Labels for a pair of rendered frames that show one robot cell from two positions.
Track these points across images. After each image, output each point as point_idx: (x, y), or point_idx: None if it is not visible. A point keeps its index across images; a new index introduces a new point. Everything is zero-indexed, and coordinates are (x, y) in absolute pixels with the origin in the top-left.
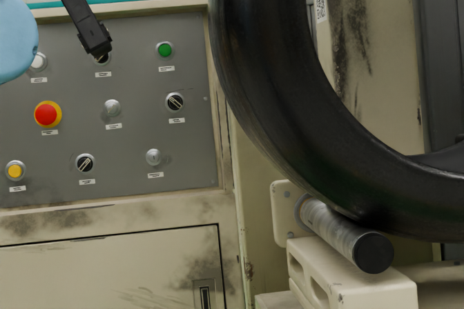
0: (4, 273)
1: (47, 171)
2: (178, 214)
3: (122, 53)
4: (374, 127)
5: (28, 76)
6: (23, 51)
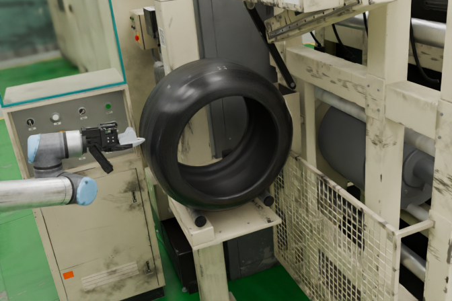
0: None
1: None
2: (120, 167)
3: (90, 109)
4: (194, 150)
5: (52, 122)
6: (94, 193)
